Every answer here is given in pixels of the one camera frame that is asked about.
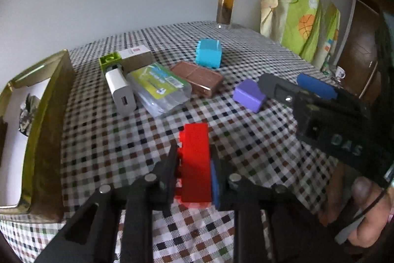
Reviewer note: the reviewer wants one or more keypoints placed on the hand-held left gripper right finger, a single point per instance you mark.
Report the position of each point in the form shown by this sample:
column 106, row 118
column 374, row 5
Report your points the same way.
column 216, row 183

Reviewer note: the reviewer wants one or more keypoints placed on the white charger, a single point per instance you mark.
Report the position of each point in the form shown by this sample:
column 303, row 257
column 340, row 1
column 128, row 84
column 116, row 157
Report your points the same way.
column 121, row 93

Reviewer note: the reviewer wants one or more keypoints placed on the white cup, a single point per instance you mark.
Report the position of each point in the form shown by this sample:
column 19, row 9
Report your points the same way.
column 340, row 72

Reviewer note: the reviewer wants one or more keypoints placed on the purple building block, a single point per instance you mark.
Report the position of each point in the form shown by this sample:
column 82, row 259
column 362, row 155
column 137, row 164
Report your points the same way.
column 247, row 95

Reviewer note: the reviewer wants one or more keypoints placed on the gold tin box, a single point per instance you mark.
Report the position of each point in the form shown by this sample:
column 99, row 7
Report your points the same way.
column 49, row 142

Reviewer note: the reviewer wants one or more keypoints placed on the clear floss pick box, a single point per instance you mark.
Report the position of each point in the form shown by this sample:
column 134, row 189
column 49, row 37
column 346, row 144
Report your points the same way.
column 160, row 90

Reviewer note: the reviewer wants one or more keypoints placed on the copper brown case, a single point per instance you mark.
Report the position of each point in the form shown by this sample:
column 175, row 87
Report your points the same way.
column 198, row 78

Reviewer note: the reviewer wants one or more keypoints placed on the person's right hand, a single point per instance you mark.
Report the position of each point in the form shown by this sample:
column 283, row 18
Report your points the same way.
column 366, row 195

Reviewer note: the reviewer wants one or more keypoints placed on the brown wooden door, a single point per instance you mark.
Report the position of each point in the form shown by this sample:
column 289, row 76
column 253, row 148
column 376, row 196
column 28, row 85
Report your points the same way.
column 363, row 44

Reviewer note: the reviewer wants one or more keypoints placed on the glass tea bottle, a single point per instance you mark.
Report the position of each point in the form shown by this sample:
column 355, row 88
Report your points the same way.
column 227, row 1

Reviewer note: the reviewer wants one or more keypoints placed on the green building block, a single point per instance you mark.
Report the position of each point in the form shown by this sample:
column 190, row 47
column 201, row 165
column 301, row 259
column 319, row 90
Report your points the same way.
column 109, row 61

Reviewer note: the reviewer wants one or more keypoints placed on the green printed bedding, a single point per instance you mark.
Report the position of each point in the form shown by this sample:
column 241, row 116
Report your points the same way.
column 295, row 19

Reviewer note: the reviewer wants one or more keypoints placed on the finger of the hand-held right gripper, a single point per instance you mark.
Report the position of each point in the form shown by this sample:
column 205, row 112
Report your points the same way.
column 317, row 85
column 277, row 89

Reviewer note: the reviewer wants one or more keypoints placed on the cyan building block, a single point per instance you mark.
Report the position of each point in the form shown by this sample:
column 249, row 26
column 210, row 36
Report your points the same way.
column 208, row 53

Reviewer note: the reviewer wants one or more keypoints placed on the camouflage patterned object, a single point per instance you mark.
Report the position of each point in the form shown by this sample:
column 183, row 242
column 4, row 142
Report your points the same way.
column 29, row 115

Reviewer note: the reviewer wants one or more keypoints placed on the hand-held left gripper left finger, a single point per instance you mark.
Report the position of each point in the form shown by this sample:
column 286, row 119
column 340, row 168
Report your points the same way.
column 169, row 173

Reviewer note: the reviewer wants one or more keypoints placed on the beige and white carton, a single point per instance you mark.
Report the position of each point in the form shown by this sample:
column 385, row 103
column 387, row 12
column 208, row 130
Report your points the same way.
column 138, row 58

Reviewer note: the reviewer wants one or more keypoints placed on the red building block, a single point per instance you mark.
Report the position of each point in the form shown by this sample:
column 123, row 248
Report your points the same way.
column 195, row 164

